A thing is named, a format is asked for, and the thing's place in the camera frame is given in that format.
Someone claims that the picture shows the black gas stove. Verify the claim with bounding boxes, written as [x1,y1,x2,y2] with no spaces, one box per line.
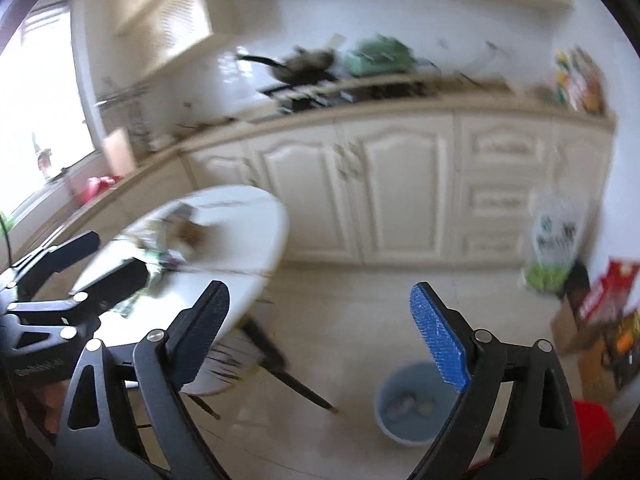
[260,80,431,113]

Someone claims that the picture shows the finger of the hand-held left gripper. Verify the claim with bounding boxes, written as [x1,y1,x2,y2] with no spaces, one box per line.
[9,258,150,342]
[7,230,102,302]

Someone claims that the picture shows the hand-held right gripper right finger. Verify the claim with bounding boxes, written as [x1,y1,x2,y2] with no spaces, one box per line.
[407,282,583,480]

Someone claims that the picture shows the red plastic containers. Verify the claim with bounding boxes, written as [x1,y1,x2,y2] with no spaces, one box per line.
[82,175,123,206]

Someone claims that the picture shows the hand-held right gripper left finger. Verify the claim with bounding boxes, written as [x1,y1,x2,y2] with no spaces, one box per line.
[50,280,236,480]

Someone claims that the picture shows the pile of wrappers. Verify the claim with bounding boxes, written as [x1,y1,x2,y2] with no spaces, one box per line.
[120,202,211,318]

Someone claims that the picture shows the cream kitchen base cabinets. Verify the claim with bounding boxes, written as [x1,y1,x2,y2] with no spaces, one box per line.
[10,105,616,266]

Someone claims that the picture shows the metal dish rack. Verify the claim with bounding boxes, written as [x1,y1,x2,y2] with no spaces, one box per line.
[95,85,156,151]

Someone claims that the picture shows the blue waste bin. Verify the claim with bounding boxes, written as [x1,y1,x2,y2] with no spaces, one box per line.
[375,362,473,448]

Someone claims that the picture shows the colourful snack packages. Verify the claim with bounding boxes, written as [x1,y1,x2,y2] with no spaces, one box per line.
[552,47,606,113]

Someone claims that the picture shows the wooden cutting board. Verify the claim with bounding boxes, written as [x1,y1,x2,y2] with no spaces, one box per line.
[102,127,138,176]

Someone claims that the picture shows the kitchen window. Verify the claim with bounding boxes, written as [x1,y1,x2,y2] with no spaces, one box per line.
[0,2,98,216]

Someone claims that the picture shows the round white marble table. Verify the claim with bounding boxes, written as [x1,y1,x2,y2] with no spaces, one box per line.
[70,185,341,421]

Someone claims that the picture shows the red carton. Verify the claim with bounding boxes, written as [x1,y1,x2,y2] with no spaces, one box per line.
[580,257,640,326]

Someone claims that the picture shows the white green plastic bag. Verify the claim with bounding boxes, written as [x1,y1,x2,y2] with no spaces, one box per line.
[520,190,588,296]

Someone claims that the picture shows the green pot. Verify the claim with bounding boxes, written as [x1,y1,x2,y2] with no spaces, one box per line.
[345,35,418,78]

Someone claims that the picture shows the dark wok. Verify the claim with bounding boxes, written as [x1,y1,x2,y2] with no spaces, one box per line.
[235,47,338,83]

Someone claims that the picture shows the brown cardboard box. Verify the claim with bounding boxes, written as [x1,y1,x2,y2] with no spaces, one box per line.
[550,300,621,401]

